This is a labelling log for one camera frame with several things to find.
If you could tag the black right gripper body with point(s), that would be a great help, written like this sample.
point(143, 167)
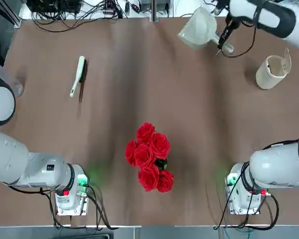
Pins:
point(233, 22)

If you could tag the grey-green plastic dustpan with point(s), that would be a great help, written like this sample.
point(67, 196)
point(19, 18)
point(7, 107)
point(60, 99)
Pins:
point(199, 27)

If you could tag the beige hand brush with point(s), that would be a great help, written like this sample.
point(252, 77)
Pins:
point(79, 69)

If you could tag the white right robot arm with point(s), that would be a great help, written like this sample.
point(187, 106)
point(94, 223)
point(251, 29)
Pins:
point(271, 169)

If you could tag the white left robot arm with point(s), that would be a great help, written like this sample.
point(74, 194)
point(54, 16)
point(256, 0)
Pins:
point(10, 154)

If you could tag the small beige lidded bin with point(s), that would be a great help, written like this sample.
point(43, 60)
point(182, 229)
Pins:
point(269, 74)

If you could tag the grey ridged electronics box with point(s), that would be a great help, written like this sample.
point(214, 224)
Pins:
point(145, 3)

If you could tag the black usb hub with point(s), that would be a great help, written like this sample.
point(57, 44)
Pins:
point(109, 7)

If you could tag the red rose bouquet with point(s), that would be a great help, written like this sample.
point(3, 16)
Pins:
point(149, 154)

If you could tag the flat black electronics box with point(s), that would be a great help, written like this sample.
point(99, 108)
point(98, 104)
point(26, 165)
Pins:
point(52, 5)

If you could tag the aluminium profile post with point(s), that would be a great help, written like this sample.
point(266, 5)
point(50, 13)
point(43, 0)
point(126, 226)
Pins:
point(18, 17)
point(155, 10)

